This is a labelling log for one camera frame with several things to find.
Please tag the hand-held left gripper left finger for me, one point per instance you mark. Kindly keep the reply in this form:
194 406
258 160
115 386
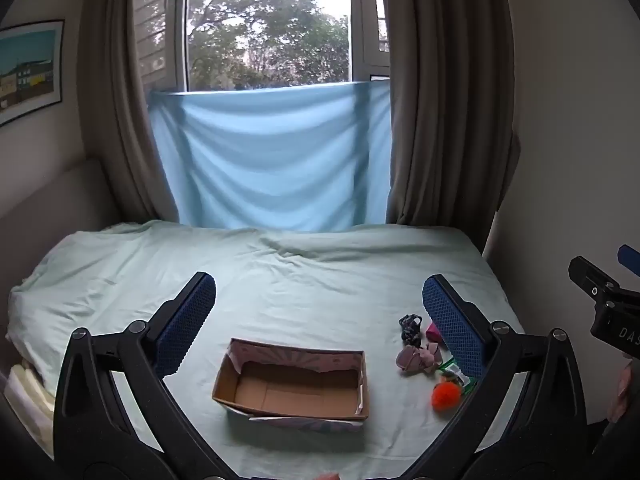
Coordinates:
186 325

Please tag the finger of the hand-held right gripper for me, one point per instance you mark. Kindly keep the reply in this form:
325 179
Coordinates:
592 280
630 259

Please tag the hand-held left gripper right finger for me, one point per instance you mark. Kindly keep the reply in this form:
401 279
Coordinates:
454 325

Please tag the pink zip pouch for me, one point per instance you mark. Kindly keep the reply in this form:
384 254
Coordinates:
433 331

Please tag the pale pink cloth piece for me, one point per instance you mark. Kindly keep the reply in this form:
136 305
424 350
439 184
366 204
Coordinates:
432 352

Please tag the green wet wipes packet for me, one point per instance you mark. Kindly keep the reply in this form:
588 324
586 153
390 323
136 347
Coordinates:
451 371

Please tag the orange fluffy pompom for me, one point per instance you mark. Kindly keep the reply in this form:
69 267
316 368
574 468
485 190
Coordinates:
446 396

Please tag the cardboard box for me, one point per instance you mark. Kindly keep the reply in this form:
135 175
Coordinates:
292 385

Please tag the person's right hand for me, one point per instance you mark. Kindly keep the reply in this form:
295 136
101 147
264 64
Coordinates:
621 390

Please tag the white folded bedding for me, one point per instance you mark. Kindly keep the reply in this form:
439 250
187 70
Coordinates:
27 400

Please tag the light blue hanging cloth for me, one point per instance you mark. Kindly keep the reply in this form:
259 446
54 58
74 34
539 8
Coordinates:
270 160

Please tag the beige curtain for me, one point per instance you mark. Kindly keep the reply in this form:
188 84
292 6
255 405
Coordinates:
125 110
450 110

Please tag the framed wall picture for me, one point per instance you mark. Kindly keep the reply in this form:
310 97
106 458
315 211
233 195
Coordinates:
30 70

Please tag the window with grey frame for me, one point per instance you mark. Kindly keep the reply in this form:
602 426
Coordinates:
265 25

